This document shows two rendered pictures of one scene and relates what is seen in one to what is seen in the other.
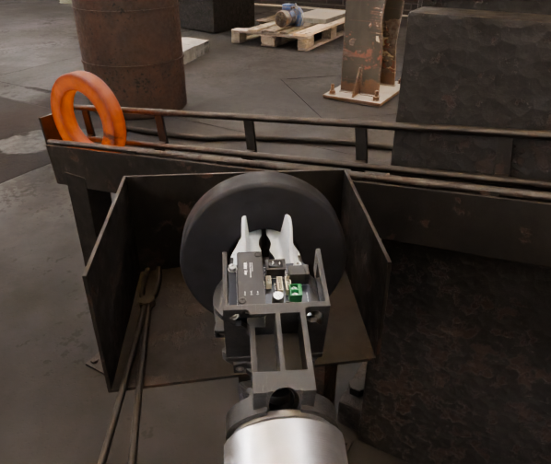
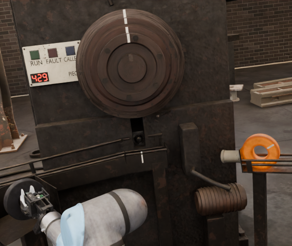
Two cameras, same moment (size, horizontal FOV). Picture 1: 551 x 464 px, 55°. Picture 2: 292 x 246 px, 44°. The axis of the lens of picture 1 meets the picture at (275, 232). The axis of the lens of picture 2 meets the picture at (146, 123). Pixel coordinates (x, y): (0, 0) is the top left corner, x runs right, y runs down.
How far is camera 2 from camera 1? 0.98 m
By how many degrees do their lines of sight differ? 34
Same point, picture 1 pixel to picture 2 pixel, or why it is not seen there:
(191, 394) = not seen: outside the picture
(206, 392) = not seen: outside the picture
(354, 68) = not seen: outside the picture
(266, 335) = (39, 205)
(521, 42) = (67, 129)
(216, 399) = not seen: outside the picture
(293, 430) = (52, 213)
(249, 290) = (32, 198)
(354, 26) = not seen: outside the picture
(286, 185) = (27, 180)
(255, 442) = (46, 217)
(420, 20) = (39, 129)
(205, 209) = (10, 192)
